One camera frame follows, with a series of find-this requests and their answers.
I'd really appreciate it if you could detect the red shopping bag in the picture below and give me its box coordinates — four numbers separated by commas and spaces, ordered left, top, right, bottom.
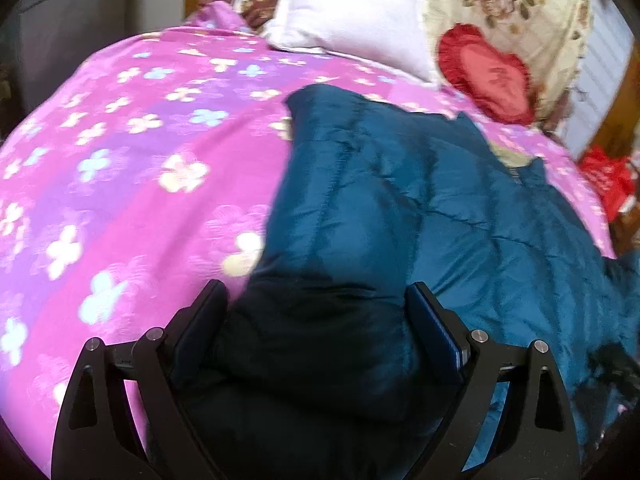
577, 144, 638, 221

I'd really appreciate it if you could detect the red heart-shaped cushion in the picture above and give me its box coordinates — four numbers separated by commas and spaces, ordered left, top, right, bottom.
437, 24, 537, 126

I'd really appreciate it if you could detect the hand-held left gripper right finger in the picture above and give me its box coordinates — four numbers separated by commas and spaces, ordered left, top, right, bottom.
406, 281, 582, 480

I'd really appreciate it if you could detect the grey wardrobe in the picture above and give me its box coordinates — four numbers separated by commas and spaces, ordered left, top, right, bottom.
7, 0, 193, 126

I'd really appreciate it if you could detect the pink floral bed sheet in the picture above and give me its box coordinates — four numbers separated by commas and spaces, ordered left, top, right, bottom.
0, 1, 617, 476

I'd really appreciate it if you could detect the teal puffer jacket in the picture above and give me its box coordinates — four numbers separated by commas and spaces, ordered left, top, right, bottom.
170, 84, 640, 480

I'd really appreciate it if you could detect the cream rose-print quilt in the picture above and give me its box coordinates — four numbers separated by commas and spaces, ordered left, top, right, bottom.
400, 0, 593, 133

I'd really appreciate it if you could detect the white pillow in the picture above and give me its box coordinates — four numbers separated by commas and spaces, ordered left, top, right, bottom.
265, 0, 441, 83

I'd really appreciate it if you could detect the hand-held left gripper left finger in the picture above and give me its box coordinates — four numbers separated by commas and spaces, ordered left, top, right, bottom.
51, 279, 230, 480

